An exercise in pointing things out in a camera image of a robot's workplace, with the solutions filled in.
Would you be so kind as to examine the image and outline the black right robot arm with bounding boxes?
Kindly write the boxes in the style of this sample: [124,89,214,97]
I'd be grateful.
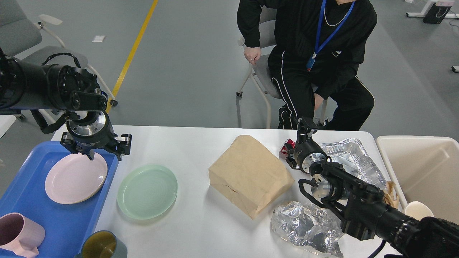
[285,117,459,258]

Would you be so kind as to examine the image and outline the crumpled aluminium foil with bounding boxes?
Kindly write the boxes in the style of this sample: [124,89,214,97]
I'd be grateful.
[270,201,344,258]

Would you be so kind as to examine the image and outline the white paper cup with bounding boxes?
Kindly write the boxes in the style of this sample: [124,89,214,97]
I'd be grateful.
[403,201,435,221]

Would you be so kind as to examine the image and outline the grey office chair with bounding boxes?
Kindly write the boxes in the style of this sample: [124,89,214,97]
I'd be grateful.
[0,0,118,107]

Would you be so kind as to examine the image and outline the blue lanyard badge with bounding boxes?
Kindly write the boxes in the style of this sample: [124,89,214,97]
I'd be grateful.
[306,0,355,72]

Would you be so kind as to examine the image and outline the red snack wrapper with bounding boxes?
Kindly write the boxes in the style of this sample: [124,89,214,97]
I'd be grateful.
[279,139,296,157]

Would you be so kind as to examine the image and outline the aluminium foil tray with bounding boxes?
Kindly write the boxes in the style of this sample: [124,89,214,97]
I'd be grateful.
[319,138,386,189]

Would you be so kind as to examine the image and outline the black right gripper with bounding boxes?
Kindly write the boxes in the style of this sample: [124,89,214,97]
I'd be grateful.
[286,117,327,174]

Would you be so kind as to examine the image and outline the teal mug yellow inside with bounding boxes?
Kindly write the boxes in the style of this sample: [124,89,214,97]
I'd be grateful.
[74,230,128,258]

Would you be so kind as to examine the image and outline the crumpled brown paper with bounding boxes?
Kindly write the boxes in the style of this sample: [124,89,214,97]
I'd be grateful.
[383,181,399,209]

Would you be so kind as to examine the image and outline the white paper scrap on floor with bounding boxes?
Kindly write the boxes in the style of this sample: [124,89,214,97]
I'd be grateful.
[92,35,105,43]

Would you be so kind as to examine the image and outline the pink plate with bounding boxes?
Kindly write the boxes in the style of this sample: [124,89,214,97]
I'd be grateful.
[44,153,108,204]

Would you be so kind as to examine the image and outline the beige plastic bin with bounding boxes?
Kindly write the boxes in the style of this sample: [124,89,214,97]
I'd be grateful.
[376,135,459,223]

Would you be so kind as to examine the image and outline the green plate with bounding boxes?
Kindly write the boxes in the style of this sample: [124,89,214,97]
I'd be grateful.
[117,164,178,220]

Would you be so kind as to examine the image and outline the blue plastic tray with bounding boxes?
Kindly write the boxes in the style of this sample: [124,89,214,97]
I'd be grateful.
[0,142,118,258]

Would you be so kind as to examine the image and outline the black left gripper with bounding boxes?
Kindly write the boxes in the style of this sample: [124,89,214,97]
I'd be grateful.
[60,111,132,161]

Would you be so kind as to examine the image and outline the brown paper bag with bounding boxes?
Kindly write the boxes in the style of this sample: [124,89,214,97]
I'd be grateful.
[208,134,294,219]

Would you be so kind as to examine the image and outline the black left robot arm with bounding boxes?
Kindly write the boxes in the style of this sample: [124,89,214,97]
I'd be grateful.
[0,52,132,160]

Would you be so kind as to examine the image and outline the seated person in black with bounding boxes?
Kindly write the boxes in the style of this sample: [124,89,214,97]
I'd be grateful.
[237,0,377,131]

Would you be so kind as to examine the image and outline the black box on floor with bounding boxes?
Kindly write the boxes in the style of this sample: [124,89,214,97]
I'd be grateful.
[422,2,452,24]

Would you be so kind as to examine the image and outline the pink mug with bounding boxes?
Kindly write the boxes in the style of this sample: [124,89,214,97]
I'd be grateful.
[0,212,46,258]

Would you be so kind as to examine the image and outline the white chair under person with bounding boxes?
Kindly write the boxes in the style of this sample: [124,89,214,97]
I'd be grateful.
[237,0,334,129]

